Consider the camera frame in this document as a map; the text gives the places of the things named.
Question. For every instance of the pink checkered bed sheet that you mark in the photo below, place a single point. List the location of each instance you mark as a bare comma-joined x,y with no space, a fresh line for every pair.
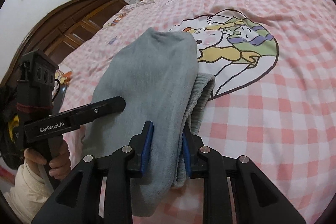
274,93

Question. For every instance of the left hand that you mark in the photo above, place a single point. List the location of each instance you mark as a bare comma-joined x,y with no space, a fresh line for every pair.
60,165

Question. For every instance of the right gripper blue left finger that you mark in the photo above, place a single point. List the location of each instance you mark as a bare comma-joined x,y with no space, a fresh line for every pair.
141,145

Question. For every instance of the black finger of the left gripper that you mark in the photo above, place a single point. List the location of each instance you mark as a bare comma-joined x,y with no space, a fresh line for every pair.
71,120

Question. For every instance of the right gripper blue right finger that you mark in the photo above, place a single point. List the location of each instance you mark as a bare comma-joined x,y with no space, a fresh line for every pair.
190,145

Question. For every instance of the wooden headboard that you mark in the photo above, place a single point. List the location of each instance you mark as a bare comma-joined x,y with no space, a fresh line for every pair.
63,30

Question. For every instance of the cream sleeve left forearm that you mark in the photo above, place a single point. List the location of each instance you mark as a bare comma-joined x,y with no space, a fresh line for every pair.
28,195

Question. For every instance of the grey pants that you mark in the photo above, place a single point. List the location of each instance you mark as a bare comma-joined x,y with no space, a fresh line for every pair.
158,77

